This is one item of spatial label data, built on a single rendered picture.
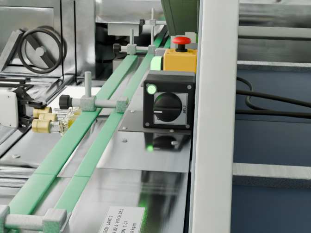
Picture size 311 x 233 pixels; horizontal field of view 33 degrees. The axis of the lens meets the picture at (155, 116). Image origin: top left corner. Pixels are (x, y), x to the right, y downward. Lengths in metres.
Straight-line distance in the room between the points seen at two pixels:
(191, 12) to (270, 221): 0.72
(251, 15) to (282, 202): 1.79
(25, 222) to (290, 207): 0.31
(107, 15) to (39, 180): 1.78
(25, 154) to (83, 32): 1.06
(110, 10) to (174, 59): 1.36
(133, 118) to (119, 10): 1.57
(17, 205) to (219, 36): 0.32
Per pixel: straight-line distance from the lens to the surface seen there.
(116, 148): 0.75
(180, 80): 0.82
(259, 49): 2.42
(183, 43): 1.10
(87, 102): 0.98
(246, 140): 0.87
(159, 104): 0.80
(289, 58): 2.45
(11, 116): 1.50
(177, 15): 1.27
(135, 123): 0.86
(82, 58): 2.49
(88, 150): 0.81
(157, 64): 1.11
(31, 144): 1.60
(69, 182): 0.69
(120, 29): 2.53
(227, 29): 0.47
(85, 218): 0.57
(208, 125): 0.45
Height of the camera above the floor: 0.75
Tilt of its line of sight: 5 degrees up
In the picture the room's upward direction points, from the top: 87 degrees counter-clockwise
